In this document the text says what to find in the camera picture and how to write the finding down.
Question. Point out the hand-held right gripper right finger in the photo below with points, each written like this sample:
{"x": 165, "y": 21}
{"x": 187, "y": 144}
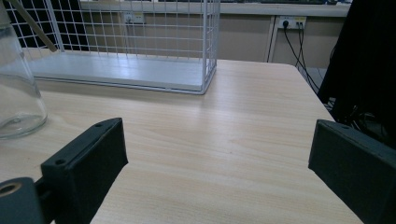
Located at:
{"x": 355, "y": 165}

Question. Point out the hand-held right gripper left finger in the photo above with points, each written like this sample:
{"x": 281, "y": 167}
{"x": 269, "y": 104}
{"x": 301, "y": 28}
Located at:
{"x": 84, "y": 169}

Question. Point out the clear glass jar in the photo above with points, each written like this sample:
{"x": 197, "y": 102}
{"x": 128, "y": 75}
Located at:
{"x": 17, "y": 90}

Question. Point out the wooden stick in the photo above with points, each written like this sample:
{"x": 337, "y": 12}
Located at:
{"x": 32, "y": 26}

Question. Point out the white wall socket with plugs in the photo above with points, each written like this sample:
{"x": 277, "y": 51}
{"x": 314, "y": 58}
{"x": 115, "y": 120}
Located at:
{"x": 292, "y": 22}

